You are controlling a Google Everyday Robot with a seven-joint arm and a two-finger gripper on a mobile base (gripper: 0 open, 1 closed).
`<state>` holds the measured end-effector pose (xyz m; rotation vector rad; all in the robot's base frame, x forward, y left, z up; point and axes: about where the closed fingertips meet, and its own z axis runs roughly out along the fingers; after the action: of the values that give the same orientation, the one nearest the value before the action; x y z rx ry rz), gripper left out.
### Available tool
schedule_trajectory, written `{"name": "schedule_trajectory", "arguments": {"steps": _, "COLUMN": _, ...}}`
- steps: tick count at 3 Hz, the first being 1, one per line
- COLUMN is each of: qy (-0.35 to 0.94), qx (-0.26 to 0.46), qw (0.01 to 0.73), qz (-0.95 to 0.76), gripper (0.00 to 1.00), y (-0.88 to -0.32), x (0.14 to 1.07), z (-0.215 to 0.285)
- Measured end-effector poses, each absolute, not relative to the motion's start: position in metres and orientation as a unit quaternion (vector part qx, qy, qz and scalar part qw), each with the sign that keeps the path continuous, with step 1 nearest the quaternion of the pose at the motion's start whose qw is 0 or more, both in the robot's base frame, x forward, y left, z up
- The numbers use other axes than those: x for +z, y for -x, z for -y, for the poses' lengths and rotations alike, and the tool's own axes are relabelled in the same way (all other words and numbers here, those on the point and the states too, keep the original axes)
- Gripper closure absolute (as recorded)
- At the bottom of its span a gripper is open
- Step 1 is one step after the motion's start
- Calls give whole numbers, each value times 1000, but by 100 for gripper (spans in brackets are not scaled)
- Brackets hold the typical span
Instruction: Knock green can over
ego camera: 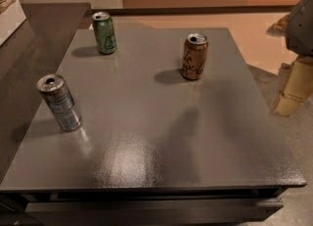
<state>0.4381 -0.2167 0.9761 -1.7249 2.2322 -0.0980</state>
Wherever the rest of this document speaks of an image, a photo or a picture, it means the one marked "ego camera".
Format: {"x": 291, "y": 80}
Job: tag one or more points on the silver blue can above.
{"x": 55, "y": 92}

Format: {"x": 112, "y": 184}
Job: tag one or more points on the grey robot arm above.
{"x": 299, "y": 33}

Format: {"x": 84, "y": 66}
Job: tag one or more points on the green soda can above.
{"x": 104, "y": 32}

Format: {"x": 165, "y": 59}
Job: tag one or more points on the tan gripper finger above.
{"x": 296, "y": 86}

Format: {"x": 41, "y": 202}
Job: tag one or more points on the white box at left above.
{"x": 10, "y": 20}

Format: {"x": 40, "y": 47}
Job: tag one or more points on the orange La Croix can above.
{"x": 194, "y": 56}

